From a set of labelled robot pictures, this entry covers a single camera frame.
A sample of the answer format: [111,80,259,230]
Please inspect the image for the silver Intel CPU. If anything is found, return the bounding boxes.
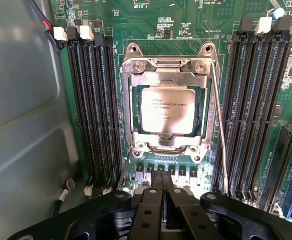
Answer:
[135,84,204,138]

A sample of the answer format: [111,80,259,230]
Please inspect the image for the green motherboard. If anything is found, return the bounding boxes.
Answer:
[50,0,292,226]

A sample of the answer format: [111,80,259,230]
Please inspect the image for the black expansion slot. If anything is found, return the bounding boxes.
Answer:
[262,123,292,214]

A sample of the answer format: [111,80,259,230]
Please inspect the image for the RAM slot with white latches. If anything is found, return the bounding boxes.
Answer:
[80,24,114,196]
[53,24,98,198]
[245,15,292,204]
[223,16,273,199]

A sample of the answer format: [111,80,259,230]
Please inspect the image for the black wire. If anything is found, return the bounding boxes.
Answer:
[25,0,63,52]

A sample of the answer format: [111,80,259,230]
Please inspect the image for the grey cable with white label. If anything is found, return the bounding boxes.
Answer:
[52,176,76,219]

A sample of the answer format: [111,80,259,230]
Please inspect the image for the long silver locking lever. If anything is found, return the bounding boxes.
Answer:
[209,59,229,196]

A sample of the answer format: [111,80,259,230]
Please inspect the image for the metal CPU socket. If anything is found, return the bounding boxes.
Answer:
[119,41,221,164]

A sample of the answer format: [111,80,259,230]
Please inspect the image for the blue capacitor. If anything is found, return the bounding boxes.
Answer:
[272,7,285,20]

